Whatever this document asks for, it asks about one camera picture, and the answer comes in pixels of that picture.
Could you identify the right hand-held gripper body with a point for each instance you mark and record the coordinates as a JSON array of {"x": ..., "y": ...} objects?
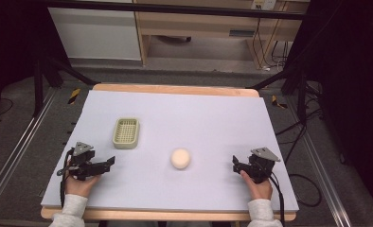
[{"x": 260, "y": 165}]

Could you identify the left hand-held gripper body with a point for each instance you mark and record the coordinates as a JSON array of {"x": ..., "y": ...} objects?
[{"x": 83, "y": 164}]

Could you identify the green slotted soap dish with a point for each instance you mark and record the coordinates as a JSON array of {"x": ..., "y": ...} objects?
[{"x": 126, "y": 132}]

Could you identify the round cream soap bar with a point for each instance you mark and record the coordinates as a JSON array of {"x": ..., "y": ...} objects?
[{"x": 180, "y": 158}]

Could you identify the person's left hand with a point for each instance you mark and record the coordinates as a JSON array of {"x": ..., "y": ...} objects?
[{"x": 80, "y": 184}]

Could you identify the person's right hand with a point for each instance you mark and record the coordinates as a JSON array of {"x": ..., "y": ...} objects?
[{"x": 258, "y": 189}]

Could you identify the white foam table mat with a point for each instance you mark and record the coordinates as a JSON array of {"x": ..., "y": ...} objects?
[{"x": 181, "y": 126}]

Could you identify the yellow black hazard tape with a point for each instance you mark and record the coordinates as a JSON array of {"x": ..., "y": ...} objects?
[
  {"x": 74, "y": 96},
  {"x": 278, "y": 103}
]

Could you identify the wooden table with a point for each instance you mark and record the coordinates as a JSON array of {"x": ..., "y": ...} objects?
[{"x": 175, "y": 89}]

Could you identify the black curtain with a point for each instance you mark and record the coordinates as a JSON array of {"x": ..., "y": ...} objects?
[
  {"x": 14, "y": 47},
  {"x": 351, "y": 94}
]

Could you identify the white cabinet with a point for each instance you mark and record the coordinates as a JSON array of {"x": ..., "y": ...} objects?
[{"x": 96, "y": 34}]

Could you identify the light wooden desk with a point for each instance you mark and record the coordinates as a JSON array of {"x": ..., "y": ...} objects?
[{"x": 206, "y": 25}]

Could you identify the metal floor rail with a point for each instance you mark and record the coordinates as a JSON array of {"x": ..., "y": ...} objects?
[
  {"x": 320, "y": 170},
  {"x": 17, "y": 148}
]

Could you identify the black metal frame stand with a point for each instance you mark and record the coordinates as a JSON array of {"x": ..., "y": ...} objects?
[
  {"x": 45, "y": 78},
  {"x": 296, "y": 85}
]

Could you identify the black horizontal frame bar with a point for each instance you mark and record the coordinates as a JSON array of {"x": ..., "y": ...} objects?
[{"x": 175, "y": 9}]

